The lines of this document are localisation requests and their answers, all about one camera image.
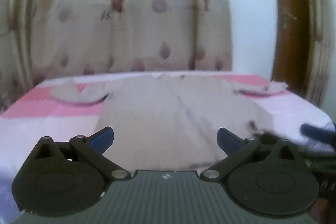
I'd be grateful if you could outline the beige knitted sweater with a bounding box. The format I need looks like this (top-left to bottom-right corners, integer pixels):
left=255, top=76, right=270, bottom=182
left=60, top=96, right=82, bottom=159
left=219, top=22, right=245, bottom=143
left=50, top=74, right=289, bottom=171

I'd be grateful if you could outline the brown wooden door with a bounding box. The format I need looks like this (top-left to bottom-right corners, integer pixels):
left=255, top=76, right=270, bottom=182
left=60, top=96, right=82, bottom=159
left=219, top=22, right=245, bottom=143
left=270, top=0, right=317, bottom=107

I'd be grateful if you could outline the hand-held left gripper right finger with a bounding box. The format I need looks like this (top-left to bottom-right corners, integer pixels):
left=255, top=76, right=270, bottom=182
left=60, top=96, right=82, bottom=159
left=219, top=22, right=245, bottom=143
left=199, top=128, right=310, bottom=183

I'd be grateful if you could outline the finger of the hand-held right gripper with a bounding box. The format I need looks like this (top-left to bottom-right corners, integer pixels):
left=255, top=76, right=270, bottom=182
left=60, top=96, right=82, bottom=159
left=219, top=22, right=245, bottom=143
left=247, top=120, right=302, bottom=147
left=300, top=123, right=336, bottom=145

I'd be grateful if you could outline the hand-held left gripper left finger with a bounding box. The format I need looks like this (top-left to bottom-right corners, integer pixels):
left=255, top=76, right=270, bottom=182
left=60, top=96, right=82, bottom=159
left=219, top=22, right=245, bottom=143
left=25, top=126, right=132, bottom=183

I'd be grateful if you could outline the pink checked blanket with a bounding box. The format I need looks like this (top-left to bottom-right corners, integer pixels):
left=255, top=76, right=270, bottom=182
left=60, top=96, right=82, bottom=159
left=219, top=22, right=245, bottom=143
left=0, top=72, right=334, bottom=224

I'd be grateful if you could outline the beige leaf print curtain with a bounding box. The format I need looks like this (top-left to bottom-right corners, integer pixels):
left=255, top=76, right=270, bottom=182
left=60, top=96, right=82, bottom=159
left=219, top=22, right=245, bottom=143
left=0, top=0, right=235, bottom=110

